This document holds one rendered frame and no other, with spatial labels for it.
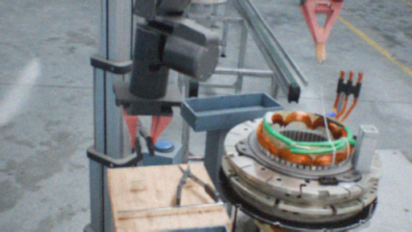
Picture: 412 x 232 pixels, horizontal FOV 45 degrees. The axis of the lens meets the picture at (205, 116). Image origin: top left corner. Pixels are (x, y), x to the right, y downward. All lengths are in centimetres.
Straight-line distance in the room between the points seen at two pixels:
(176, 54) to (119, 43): 51
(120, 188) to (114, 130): 37
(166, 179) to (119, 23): 41
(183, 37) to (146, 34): 6
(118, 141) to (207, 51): 63
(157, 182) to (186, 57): 32
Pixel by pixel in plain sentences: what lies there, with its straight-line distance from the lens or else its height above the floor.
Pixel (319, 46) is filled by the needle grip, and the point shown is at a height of 132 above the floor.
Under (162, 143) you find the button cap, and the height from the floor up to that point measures 104.
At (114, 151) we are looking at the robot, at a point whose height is 94.
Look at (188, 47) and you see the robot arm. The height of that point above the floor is 137.
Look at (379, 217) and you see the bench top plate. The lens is 147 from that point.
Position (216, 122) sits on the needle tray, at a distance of 123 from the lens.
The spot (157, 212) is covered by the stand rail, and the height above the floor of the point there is 107.
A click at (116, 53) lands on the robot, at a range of 119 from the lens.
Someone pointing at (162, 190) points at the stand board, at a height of 107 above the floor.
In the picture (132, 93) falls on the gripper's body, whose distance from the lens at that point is 76.
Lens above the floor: 156
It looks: 24 degrees down
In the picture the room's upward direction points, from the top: 5 degrees clockwise
